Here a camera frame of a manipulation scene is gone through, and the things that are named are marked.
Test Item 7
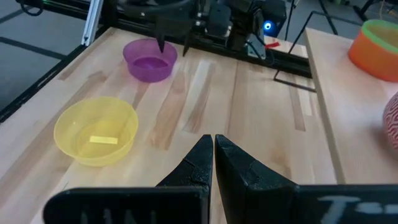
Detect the red white patterned bowl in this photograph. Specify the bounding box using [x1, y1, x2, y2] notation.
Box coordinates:
[382, 91, 398, 151]

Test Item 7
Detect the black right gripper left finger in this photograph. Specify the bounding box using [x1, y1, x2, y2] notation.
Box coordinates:
[42, 134, 215, 224]

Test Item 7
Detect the orange plastic bowl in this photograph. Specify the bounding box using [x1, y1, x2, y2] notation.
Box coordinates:
[348, 29, 398, 83]

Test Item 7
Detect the green plastic bowl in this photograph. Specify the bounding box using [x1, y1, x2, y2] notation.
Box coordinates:
[361, 19, 398, 54]

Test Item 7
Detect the purple plastic bowl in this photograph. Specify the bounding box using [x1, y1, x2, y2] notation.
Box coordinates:
[122, 38, 178, 83]

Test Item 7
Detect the silver aluminium bracket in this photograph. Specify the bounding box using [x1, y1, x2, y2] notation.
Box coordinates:
[81, 0, 104, 47]

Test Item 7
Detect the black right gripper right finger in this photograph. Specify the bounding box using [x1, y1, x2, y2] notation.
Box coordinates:
[214, 134, 398, 224]

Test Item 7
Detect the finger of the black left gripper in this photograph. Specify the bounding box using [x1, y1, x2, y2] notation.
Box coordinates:
[155, 29, 166, 54]
[182, 32, 195, 58]

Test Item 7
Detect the wooden shelf with black legs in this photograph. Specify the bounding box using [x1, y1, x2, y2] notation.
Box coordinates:
[272, 10, 398, 185]

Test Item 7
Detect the black metal table frame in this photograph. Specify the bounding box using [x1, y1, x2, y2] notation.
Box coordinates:
[0, 0, 313, 124]

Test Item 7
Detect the yellow plastic bowl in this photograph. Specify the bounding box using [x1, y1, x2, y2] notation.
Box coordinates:
[53, 96, 139, 167]

